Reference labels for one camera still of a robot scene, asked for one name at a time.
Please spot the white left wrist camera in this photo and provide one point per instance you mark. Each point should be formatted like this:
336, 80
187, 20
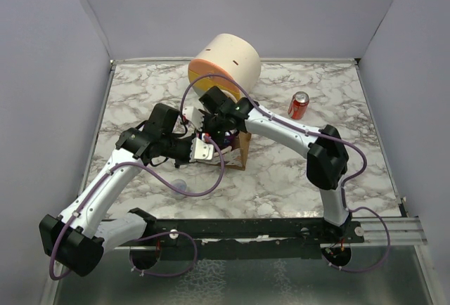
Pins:
201, 151

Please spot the cream cylindrical drawer cabinet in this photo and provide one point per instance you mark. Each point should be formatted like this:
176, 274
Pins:
230, 56

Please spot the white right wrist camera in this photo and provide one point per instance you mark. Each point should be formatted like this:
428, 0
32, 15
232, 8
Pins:
193, 116

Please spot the small clear plastic cup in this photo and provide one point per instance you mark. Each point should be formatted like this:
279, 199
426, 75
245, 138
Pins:
179, 184

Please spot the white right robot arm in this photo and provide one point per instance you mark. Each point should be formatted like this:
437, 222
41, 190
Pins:
325, 155

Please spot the red soda can far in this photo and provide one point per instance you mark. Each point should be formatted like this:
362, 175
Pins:
298, 105

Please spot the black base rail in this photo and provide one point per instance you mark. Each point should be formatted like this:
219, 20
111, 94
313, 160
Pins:
232, 239

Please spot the brown canvas bag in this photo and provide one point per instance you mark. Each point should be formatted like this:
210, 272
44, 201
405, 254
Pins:
235, 155

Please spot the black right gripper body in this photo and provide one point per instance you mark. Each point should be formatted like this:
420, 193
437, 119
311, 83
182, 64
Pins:
212, 126

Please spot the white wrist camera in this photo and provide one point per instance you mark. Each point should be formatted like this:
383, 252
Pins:
193, 116
201, 151

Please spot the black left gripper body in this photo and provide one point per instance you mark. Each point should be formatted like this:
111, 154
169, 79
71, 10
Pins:
180, 159

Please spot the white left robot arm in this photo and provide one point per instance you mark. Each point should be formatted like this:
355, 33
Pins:
79, 236

